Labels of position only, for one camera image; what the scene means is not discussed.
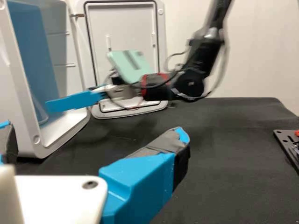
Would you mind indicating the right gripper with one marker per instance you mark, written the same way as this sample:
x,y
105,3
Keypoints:
x,y
120,91

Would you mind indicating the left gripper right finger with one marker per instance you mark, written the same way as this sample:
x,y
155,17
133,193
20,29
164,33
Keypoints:
x,y
142,177

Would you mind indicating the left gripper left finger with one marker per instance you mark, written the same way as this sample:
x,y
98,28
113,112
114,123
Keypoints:
x,y
8,142

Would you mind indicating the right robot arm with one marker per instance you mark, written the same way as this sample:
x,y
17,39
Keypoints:
x,y
201,63

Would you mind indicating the white box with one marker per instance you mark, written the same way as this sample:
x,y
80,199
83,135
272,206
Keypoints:
x,y
25,98

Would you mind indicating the white box door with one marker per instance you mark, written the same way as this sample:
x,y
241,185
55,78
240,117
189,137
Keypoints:
x,y
130,30

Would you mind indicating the black perforated plate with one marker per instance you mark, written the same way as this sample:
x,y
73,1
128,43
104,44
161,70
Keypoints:
x,y
288,147

